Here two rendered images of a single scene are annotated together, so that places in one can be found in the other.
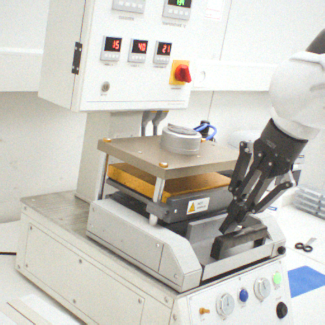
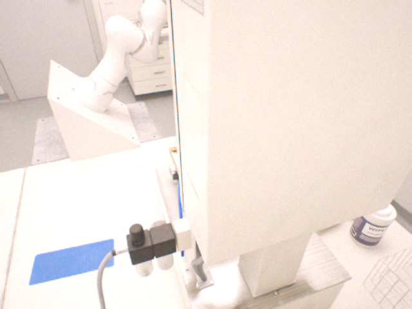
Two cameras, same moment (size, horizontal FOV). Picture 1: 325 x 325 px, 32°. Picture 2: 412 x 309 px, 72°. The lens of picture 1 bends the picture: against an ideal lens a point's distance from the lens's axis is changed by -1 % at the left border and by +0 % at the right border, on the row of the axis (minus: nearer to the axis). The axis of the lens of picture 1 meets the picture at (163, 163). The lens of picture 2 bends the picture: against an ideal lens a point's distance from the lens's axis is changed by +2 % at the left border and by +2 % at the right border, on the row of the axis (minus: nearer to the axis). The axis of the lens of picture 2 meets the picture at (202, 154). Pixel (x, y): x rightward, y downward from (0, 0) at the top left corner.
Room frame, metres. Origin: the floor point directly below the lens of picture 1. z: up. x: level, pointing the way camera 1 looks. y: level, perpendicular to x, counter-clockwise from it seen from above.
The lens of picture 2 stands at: (1.59, 0.17, 1.52)
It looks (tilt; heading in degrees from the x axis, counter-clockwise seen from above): 38 degrees down; 210
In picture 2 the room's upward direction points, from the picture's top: straight up
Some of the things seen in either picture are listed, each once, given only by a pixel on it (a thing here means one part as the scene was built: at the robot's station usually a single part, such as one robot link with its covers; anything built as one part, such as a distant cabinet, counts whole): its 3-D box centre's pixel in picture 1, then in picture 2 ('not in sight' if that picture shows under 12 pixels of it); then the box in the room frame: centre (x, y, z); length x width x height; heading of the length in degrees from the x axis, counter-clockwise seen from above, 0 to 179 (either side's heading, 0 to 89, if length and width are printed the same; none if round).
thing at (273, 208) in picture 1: (271, 211); not in sight; (1.69, -0.36, 0.82); 0.05 x 0.05 x 0.14
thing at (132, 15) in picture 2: not in sight; (168, 12); (-1.34, -2.00, 0.80); 1.29 x 0.04 x 0.10; 141
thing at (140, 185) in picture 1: (178, 169); not in sight; (1.11, -0.03, 1.07); 0.22 x 0.17 x 0.10; 140
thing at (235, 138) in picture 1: (265, 158); not in sight; (2.11, -0.38, 0.88); 0.25 x 0.20 x 0.17; 45
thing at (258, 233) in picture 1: (240, 240); not in sight; (0.99, -0.17, 0.99); 0.15 x 0.02 x 0.04; 140
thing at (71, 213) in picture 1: (151, 226); (234, 219); (1.13, 0.00, 0.93); 0.46 x 0.35 x 0.01; 50
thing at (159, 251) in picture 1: (141, 242); not in sight; (0.96, 0.01, 0.97); 0.25 x 0.05 x 0.07; 50
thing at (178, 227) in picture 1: (167, 207); not in sight; (1.11, -0.03, 0.98); 0.20 x 0.17 x 0.03; 140
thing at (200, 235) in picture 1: (183, 221); not in sight; (1.08, -0.06, 0.97); 0.30 x 0.22 x 0.08; 50
